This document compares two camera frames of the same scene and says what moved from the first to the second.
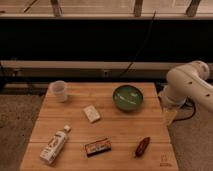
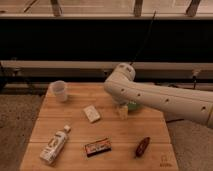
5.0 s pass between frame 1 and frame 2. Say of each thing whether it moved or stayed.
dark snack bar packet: stayed
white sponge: stayed
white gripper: moved
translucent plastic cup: stayed
